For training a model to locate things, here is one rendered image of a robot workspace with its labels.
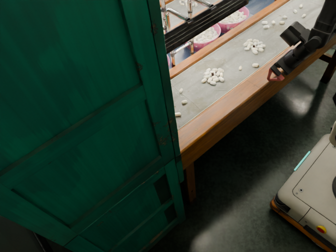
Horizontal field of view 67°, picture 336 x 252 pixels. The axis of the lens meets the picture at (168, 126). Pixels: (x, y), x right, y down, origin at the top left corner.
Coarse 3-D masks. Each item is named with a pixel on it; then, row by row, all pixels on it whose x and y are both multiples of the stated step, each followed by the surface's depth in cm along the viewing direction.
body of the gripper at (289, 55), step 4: (288, 52) 98; (292, 52) 92; (284, 56) 97; (288, 56) 94; (292, 56) 92; (280, 60) 96; (284, 60) 96; (288, 60) 94; (292, 60) 93; (296, 60) 92; (300, 60) 92; (276, 64) 97; (280, 64) 96; (284, 64) 96; (288, 64) 96; (292, 64) 95; (296, 64) 95; (284, 68) 96; (288, 68) 96; (292, 68) 97; (284, 72) 96; (288, 72) 96
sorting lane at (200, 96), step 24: (312, 0) 180; (264, 24) 170; (288, 24) 167; (312, 24) 164; (240, 48) 157; (264, 48) 155; (192, 72) 149; (240, 72) 145; (192, 96) 138; (216, 96) 136
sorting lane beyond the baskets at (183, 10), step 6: (174, 0) 202; (210, 0) 196; (216, 0) 195; (168, 6) 197; (174, 6) 196; (180, 6) 195; (192, 6) 193; (198, 6) 192; (204, 6) 191; (180, 12) 190; (186, 12) 189; (192, 12) 188; (162, 18) 188; (174, 18) 186; (162, 24) 183; (174, 24) 182
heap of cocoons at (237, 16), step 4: (236, 12) 184; (240, 12) 181; (228, 16) 181; (232, 16) 180; (236, 16) 179; (240, 16) 179; (244, 16) 178; (224, 20) 178; (228, 20) 177; (232, 20) 176; (236, 20) 175; (240, 20) 177; (228, 28) 174
